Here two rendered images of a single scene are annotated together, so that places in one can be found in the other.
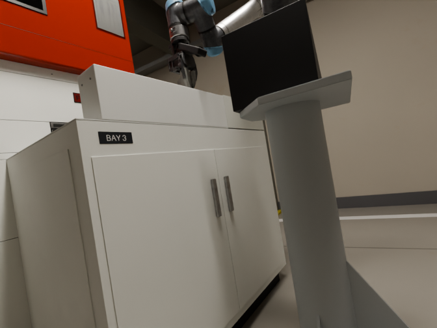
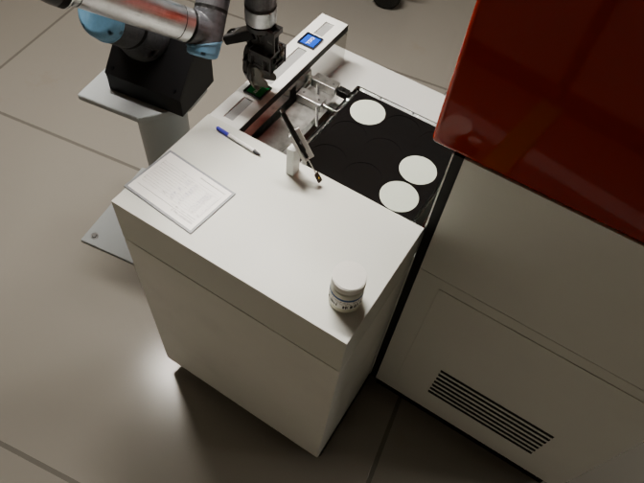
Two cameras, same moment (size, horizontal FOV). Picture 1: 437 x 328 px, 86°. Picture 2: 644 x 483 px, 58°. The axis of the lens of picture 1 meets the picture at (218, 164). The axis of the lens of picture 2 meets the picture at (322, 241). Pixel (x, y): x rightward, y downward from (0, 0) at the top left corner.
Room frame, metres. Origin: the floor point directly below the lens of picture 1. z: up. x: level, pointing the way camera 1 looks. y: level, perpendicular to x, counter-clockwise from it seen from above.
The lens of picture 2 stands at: (2.14, 0.05, 2.03)
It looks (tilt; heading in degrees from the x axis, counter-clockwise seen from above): 56 degrees down; 169
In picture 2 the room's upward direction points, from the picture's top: 7 degrees clockwise
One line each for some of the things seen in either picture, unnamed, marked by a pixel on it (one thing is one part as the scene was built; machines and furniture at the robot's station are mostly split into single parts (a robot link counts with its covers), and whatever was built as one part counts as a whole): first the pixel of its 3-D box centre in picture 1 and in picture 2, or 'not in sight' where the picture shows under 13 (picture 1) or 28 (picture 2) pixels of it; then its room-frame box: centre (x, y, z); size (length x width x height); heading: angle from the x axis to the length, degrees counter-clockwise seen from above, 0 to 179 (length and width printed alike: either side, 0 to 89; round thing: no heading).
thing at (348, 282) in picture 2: not in sight; (347, 287); (1.57, 0.23, 1.01); 0.07 x 0.07 x 0.10
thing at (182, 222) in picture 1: (173, 230); (320, 253); (1.09, 0.26, 0.41); 0.96 x 0.64 x 0.82; 143
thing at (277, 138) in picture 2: not in sight; (295, 123); (0.95, 0.16, 0.87); 0.36 x 0.08 x 0.03; 143
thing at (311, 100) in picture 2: not in sight; (310, 99); (0.89, 0.21, 0.89); 0.08 x 0.03 x 0.03; 53
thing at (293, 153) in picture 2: not in sight; (299, 155); (1.22, 0.15, 1.03); 0.06 x 0.04 x 0.13; 53
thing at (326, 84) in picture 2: not in sight; (326, 83); (0.82, 0.26, 0.89); 0.08 x 0.03 x 0.03; 53
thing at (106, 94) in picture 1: (170, 108); (283, 85); (0.82, 0.14, 0.89); 0.55 x 0.09 x 0.14; 143
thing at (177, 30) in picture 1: (178, 35); (261, 13); (0.93, 0.07, 1.20); 0.08 x 0.08 x 0.05
